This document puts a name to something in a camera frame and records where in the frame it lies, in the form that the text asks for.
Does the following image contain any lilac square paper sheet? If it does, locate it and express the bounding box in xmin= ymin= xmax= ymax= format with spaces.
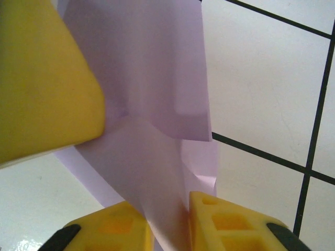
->
xmin=54 ymin=0 xmax=218 ymax=251

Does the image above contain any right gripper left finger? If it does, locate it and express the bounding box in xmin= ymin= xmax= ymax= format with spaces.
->
xmin=41 ymin=200 xmax=155 ymax=251

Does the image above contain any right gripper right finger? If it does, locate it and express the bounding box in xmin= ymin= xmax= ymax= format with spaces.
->
xmin=188 ymin=190 xmax=311 ymax=251

